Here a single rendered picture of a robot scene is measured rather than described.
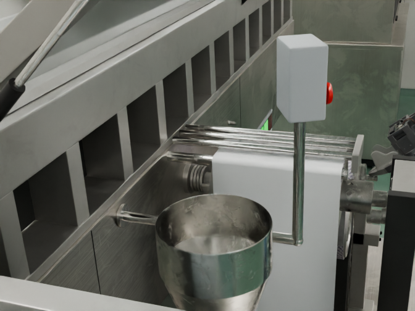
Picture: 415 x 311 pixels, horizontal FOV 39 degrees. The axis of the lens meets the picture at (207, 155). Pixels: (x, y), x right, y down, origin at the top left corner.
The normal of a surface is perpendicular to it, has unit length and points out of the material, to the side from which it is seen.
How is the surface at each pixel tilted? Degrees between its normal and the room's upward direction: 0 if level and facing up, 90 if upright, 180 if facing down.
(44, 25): 90
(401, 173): 0
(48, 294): 0
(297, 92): 90
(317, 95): 90
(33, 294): 0
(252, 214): 90
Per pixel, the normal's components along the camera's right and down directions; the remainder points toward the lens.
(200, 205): 0.21, 0.39
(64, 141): 0.95, 0.10
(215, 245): 0.00, 0.11
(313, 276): -0.32, 0.40
